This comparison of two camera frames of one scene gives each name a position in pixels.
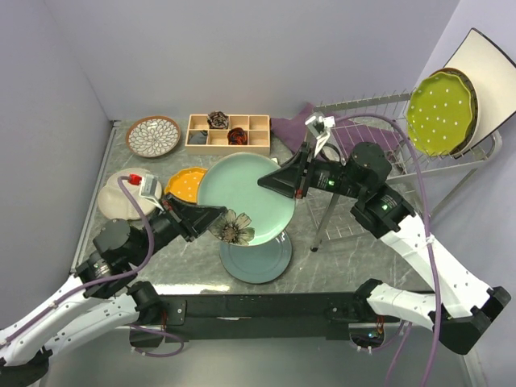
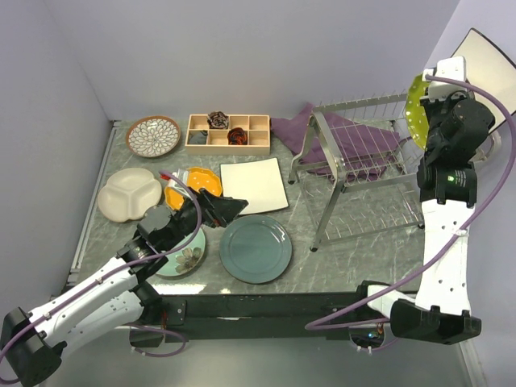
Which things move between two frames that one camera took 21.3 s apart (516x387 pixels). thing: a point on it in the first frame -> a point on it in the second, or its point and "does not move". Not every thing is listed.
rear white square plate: [493, 73] does not move
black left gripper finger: [193, 218] -> [226, 209]
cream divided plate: [114, 203] does not move
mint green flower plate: [255, 214] -> [185, 260]
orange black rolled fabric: [237, 136] does not move
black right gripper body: [329, 176] -> [435, 111]
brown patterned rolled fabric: [218, 120] does not move
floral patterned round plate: [152, 135] does not move
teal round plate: [257, 263] does not move
